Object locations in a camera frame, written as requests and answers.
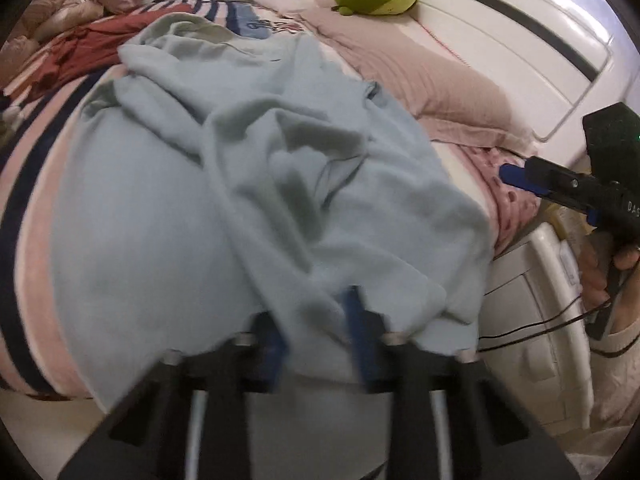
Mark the black cable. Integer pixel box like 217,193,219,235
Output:
477,295,640,359

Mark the pink navy striped blanket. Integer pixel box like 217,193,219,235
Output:
0,0,361,401

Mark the mauve pillow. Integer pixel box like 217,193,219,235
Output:
300,7,536,153

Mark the white nightstand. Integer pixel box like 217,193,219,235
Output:
477,222,598,436

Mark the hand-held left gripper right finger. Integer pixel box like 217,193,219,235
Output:
344,285,582,480

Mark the white headboard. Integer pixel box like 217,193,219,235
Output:
325,0,632,147

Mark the pink satin cloth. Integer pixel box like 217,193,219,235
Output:
0,0,148,93

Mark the dark red garment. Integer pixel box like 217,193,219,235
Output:
27,9,201,103

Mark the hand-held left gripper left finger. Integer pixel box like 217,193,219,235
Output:
70,311,291,480

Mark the light blue sweatshirt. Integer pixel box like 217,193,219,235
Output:
49,12,496,411

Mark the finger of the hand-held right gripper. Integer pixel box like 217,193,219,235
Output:
498,156,603,213

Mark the person's right hand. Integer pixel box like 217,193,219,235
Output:
577,242,640,312

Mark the pink patterned bedsheet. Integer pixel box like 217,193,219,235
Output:
430,140,543,261

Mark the person's right forearm white sleeve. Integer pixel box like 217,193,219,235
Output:
590,285,640,433

